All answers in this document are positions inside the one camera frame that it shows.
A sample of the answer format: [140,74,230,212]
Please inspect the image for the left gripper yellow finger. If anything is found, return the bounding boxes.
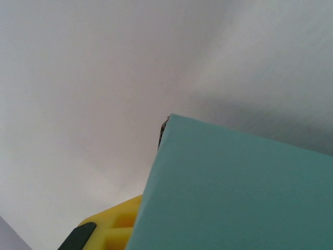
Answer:
[58,194,144,250]

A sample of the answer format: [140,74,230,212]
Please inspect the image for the teal paper box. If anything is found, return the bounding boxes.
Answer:
[126,113,333,250]

